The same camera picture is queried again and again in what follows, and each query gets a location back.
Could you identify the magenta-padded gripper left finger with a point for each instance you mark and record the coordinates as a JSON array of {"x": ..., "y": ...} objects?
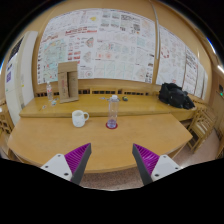
[{"x": 77, "y": 157}]

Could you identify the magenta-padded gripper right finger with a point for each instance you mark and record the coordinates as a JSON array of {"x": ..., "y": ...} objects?
[{"x": 146, "y": 158}]

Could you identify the clear plastic bottle white cap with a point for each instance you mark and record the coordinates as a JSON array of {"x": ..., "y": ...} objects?
[{"x": 113, "y": 111}]

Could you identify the white ceramic mug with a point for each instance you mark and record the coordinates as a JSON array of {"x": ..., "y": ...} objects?
[{"x": 78, "y": 119}]

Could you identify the flat round red coaster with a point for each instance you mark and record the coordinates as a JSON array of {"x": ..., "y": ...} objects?
[{"x": 107, "y": 126}]

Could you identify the wooden chair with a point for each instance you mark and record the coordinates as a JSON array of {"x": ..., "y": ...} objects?
[
  {"x": 6, "y": 120},
  {"x": 201, "y": 128}
]

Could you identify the black bag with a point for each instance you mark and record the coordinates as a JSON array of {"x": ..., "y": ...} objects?
[{"x": 175, "y": 96}]

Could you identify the clear bottle with red label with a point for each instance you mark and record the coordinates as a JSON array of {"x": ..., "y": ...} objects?
[{"x": 49, "y": 91}]

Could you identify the brown cardboard stand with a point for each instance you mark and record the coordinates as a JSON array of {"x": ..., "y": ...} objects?
[{"x": 68, "y": 81}]

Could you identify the white standing air conditioner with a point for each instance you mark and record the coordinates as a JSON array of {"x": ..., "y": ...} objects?
[{"x": 18, "y": 80}]

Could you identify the large wall poster with diagrams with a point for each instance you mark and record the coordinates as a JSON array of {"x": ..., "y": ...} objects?
[{"x": 176, "y": 63}]

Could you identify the large wall poster with map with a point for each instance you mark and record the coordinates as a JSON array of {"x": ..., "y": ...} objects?
[{"x": 106, "y": 43}]

